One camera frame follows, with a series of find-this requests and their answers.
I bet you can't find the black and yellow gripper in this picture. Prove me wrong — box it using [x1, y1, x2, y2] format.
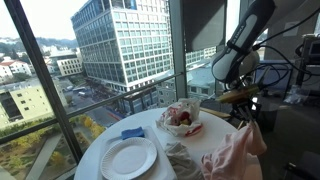
[216, 83, 260, 121]

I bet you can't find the peach t-shirt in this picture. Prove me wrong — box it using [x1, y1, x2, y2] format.
[201, 121, 267, 180]

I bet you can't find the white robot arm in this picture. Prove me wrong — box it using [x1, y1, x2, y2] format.
[212, 0, 307, 121]

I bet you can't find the wooden chair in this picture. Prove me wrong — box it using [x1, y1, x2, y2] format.
[200, 107, 246, 130]

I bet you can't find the red apple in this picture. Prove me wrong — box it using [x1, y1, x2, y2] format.
[179, 111, 190, 121]

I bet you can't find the red and white plastic bag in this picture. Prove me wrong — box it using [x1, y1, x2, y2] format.
[155, 98, 203, 137]

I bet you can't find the dark equipment rack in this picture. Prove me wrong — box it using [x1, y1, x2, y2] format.
[295, 34, 320, 86]

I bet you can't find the beige crumpled cloth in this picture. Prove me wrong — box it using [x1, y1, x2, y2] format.
[165, 142, 204, 180]

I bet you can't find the dark roller window shade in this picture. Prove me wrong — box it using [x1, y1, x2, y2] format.
[183, 0, 227, 52]

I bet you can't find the blue sponge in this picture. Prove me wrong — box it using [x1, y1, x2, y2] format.
[121, 127, 145, 140]

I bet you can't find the white paper plate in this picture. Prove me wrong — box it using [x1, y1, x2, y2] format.
[100, 137, 157, 180]

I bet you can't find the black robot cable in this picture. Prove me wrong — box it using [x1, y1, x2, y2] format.
[210, 6, 320, 101]

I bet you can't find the black window frame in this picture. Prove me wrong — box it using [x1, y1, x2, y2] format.
[0, 0, 188, 163]

